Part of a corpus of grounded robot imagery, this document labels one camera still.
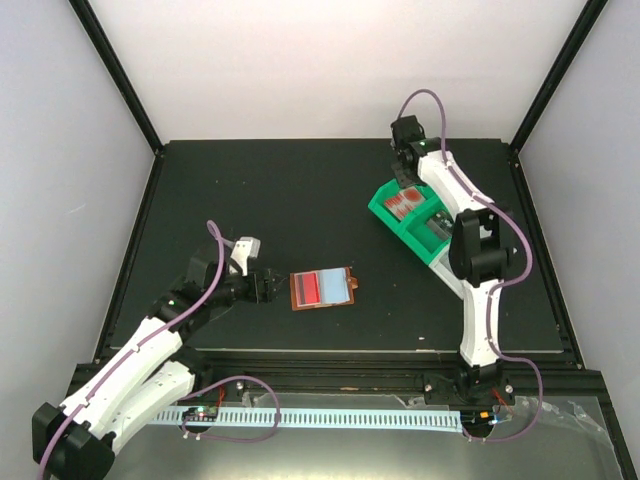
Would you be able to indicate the black frame post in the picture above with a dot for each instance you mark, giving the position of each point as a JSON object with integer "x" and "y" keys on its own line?
{"x": 103, "y": 47}
{"x": 572, "y": 45}

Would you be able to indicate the left black frame post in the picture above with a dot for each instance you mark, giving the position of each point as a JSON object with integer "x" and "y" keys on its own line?
{"x": 103, "y": 47}

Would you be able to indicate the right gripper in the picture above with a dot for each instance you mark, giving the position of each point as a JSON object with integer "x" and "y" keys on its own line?
{"x": 403, "y": 181}

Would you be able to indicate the left circuit board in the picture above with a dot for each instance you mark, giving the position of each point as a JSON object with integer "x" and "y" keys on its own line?
{"x": 200, "y": 414}

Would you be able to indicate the brown leather card holder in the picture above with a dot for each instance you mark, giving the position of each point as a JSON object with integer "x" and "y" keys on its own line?
{"x": 337, "y": 286}

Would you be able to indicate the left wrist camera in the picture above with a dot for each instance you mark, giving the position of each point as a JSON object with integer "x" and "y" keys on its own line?
{"x": 245, "y": 249}

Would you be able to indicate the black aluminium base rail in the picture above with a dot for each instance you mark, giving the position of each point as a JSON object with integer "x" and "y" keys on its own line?
{"x": 441, "y": 378}

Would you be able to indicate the black card stack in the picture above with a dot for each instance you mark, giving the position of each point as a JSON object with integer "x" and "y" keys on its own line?
{"x": 442, "y": 223}

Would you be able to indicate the right circuit board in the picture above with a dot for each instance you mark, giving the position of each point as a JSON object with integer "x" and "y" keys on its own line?
{"x": 488, "y": 417}

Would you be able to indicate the white bin with blue cards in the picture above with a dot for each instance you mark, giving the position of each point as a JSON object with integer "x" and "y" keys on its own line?
{"x": 441, "y": 267}

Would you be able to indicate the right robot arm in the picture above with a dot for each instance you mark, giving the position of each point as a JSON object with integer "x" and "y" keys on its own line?
{"x": 480, "y": 250}

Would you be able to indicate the red card stack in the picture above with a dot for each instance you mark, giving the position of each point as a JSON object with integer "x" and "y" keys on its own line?
{"x": 404, "y": 202}

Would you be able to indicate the white slotted cable duct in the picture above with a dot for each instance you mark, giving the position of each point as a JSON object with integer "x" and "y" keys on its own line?
{"x": 312, "y": 418}

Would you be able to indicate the red credit card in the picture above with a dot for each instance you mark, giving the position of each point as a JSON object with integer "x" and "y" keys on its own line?
{"x": 307, "y": 289}

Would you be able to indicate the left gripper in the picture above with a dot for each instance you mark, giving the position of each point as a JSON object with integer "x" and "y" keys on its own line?
{"x": 268, "y": 293}

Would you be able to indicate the right black frame post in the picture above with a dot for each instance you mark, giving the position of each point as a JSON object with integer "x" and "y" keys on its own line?
{"x": 572, "y": 45}

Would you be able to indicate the green bin with red cards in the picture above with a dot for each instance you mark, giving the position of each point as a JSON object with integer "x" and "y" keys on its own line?
{"x": 399, "y": 228}

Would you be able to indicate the green bin with black cards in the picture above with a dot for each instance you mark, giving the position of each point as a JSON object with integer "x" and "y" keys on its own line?
{"x": 422, "y": 239}

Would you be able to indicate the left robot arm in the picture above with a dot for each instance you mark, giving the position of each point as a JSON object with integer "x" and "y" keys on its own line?
{"x": 80, "y": 438}

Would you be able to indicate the circuit board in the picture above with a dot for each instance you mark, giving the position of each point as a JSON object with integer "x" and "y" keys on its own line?
{"x": 488, "y": 417}
{"x": 200, "y": 414}

